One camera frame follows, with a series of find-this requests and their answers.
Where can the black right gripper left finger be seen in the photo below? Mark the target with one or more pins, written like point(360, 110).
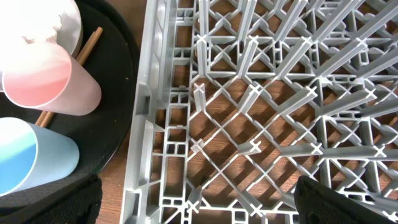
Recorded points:
point(79, 202)

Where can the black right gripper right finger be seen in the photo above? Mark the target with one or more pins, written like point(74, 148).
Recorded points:
point(317, 203)

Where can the blue plastic cup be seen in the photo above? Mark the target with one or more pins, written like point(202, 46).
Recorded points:
point(33, 156)

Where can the pink plastic cup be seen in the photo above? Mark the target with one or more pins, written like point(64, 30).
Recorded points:
point(44, 76)

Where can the grey plastic dishwasher rack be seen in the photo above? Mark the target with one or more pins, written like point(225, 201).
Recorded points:
point(236, 100)

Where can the round black tray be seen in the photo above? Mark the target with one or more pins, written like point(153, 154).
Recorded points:
point(113, 63)

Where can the wooden chopstick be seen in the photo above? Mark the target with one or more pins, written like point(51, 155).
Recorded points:
point(88, 45)
point(46, 119)

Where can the pale green plate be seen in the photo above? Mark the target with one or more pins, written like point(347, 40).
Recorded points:
point(29, 21)

